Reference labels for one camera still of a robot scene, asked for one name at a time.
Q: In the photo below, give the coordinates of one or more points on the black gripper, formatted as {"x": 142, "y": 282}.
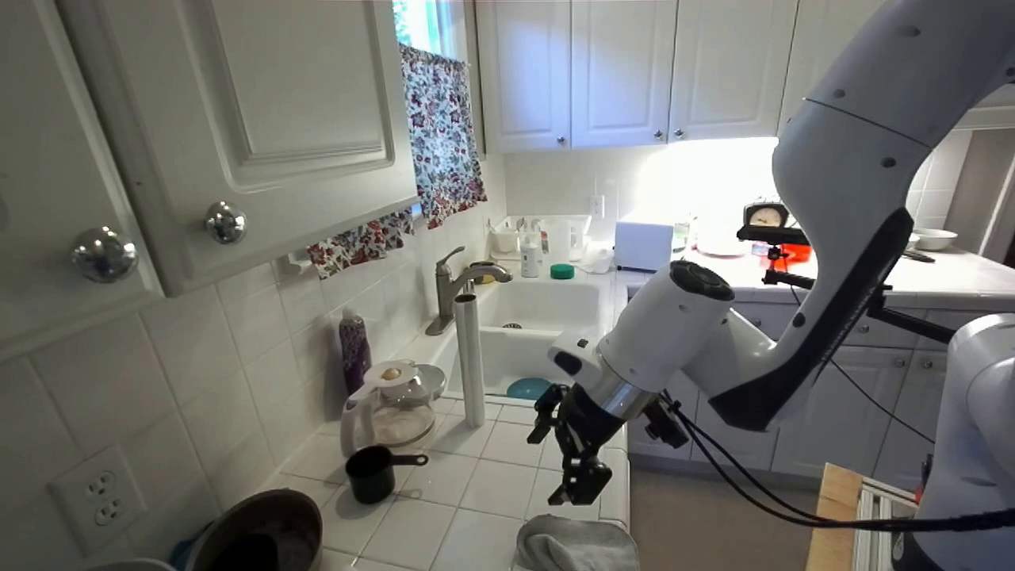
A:
{"x": 589, "y": 424}

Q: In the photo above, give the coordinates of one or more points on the black measuring scoop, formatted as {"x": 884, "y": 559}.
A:
{"x": 370, "y": 476}

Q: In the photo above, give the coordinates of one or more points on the black pan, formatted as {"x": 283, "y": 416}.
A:
{"x": 265, "y": 528}

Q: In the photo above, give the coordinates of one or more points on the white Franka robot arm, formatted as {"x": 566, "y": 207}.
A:
{"x": 845, "y": 161}

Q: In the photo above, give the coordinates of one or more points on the white upright cylinder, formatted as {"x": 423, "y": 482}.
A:
{"x": 472, "y": 359}

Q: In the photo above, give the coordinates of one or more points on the teal bowl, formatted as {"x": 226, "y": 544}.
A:
{"x": 529, "y": 389}

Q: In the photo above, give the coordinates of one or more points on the white folded towel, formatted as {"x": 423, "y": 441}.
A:
{"x": 574, "y": 554}

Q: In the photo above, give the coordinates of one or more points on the white ceramic sink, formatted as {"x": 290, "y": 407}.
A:
{"x": 529, "y": 317}

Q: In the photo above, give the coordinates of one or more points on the grey round dish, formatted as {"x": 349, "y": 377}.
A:
{"x": 431, "y": 382}

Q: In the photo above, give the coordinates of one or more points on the green round lid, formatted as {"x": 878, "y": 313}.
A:
{"x": 561, "y": 270}

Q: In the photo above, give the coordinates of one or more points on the white soap bottle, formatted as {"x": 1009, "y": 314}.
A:
{"x": 531, "y": 258}

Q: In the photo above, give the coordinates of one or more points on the silver sink faucet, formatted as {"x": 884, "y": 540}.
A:
{"x": 449, "y": 290}

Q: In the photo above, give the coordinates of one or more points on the clear countertop containers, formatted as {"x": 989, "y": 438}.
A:
{"x": 550, "y": 235}

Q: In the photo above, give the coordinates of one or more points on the white box appliance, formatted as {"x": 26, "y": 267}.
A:
{"x": 642, "y": 245}

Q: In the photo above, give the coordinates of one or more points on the purple bottle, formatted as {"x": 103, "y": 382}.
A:
{"x": 352, "y": 352}

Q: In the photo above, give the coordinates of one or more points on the white base cabinet row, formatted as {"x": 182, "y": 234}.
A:
{"x": 878, "y": 424}

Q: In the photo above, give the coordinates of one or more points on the floral curtain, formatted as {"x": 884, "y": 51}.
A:
{"x": 445, "y": 138}

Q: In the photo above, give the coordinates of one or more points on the round silver cabinet knob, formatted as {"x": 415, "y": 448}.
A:
{"x": 226, "y": 224}
{"x": 105, "y": 252}

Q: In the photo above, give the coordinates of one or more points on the white bowl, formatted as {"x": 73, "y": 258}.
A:
{"x": 937, "y": 239}

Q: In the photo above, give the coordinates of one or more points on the window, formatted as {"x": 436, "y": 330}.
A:
{"x": 428, "y": 26}

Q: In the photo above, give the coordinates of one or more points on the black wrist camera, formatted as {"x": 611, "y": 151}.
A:
{"x": 664, "y": 424}

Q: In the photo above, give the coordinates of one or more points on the orange black camera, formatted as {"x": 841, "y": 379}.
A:
{"x": 781, "y": 243}

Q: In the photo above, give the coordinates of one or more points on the aluminium mounting frame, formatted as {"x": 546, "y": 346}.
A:
{"x": 884, "y": 528}

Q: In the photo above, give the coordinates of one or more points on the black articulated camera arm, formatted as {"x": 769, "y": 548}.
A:
{"x": 909, "y": 317}

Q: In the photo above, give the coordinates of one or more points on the white wall cabinet row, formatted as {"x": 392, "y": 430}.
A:
{"x": 623, "y": 64}

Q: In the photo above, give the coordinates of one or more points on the wide white wall cabinet door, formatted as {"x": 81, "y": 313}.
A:
{"x": 265, "y": 107}

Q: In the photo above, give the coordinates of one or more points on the white wall outlet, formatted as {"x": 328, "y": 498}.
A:
{"x": 98, "y": 497}

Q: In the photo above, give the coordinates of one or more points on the narrow white wall cabinet door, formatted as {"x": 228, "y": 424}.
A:
{"x": 52, "y": 161}

